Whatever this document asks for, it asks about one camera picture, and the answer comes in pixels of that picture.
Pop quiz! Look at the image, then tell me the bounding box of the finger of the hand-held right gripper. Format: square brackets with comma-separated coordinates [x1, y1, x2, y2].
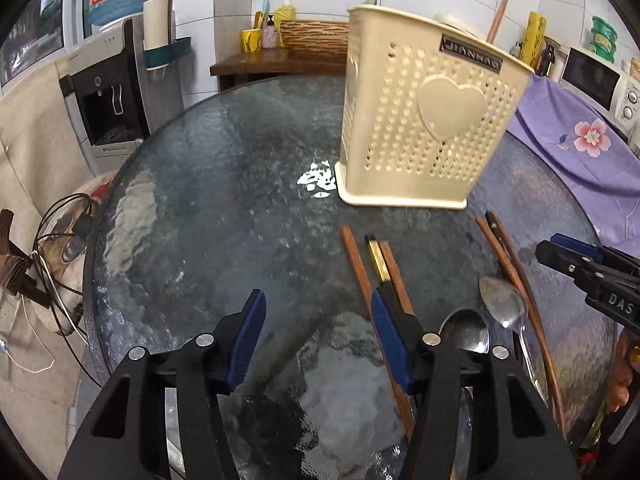
[551, 234, 603, 260]
[535, 241, 603, 288]

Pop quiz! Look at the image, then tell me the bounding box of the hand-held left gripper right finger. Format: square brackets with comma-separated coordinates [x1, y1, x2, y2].
[371, 287, 583, 480]

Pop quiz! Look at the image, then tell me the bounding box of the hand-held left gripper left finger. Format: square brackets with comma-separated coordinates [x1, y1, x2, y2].
[57, 289, 267, 480]

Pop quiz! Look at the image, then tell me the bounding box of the metal spoon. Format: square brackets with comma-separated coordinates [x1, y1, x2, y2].
[479, 276, 548, 403]
[439, 309, 491, 357]

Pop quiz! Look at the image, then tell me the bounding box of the black chopstick with gold band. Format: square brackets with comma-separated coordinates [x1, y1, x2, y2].
[365, 234, 401, 311]

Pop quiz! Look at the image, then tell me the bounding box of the cream perforated utensil holder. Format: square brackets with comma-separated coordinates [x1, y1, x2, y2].
[336, 4, 536, 209]

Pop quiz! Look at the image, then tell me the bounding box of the person's right hand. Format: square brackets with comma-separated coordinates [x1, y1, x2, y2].
[606, 332, 633, 411]

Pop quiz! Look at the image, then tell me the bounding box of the purple floral cloth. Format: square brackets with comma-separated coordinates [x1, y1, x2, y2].
[505, 74, 640, 261]

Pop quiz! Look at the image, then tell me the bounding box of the white microwave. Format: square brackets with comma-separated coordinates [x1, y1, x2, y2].
[559, 46, 640, 128]

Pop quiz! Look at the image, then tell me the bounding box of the dark glass bottle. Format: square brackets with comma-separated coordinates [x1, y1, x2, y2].
[537, 42, 557, 77]

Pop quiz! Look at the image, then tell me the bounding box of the green container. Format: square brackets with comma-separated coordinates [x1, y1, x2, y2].
[590, 16, 619, 64]

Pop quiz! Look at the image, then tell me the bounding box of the yellow roll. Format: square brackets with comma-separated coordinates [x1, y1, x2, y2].
[519, 11, 547, 68]

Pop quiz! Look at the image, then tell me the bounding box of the brown wooden stick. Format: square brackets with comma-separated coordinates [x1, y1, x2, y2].
[486, 0, 510, 46]

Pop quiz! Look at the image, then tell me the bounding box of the wooden side table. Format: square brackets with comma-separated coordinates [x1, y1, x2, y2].
[210, 49, 351, 92]

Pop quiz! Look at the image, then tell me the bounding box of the grey water dispenser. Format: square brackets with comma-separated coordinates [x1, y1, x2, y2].
[59, 17, 186, 161]

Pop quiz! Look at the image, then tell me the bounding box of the teal cup holder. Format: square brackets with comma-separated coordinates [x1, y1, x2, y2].
[144, 36, 193, 70]

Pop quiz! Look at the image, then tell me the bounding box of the wicker-look wash basin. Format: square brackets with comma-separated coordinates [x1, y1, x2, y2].
[279, 19, 351, 57]

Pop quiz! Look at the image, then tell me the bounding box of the paper towel roll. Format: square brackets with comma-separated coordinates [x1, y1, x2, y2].
[142, 0, 176, 56]

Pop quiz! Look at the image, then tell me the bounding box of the black cable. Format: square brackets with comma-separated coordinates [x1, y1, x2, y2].
[31, 194, 103, 337]

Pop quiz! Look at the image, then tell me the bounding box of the white cable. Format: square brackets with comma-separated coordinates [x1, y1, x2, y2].
[0, 252, 57, 375]

